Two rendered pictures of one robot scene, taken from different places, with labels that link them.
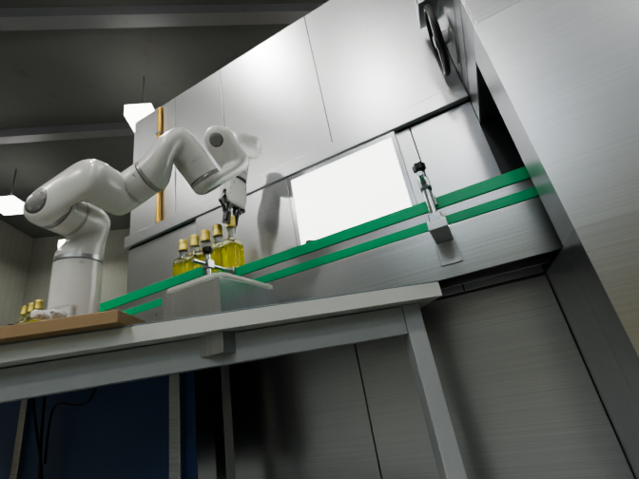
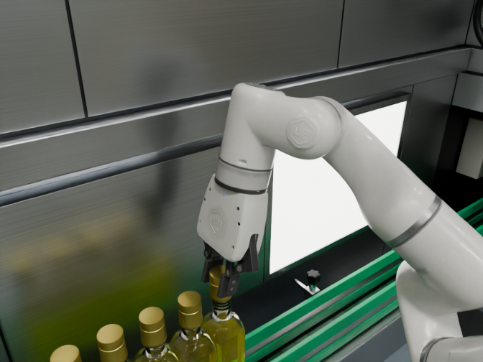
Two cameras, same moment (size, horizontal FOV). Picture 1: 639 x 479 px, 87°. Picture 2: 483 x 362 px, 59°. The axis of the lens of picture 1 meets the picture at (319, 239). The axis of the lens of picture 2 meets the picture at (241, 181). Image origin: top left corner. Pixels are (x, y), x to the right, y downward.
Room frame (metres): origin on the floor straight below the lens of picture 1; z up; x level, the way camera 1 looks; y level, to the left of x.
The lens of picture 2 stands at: (0.79, 0.72, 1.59)
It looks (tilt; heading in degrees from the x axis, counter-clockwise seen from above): 27 degrees down; 300
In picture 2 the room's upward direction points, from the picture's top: straight up
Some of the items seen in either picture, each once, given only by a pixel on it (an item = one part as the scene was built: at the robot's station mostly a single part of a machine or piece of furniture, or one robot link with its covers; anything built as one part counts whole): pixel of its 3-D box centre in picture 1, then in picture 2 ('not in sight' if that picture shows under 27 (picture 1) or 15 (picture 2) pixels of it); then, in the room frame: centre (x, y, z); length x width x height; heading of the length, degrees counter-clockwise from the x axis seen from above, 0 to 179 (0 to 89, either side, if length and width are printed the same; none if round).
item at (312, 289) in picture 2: not in sight; (304, 292); (1.04, 0.03, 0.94); 0.07 x 0.04 x 0.13; 157
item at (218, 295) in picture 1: (231, 310); not in sight; (0.84, 0.25, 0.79); 0.27 x 0.17 x 0.08; 157
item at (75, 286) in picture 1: (70, 296); not in sight; (0.70, 0.56, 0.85); 0.16 x 0.13 x 0.15; 3
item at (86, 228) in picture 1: (78, 232); not in sight; (0.70, 0.56, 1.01); 0.13 x 0.10 x 0.16; 171
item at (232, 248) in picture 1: (234, 267); (223, 361); (1.08, 0.30, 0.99); 0.06 x 0.06 x 0.21; 69
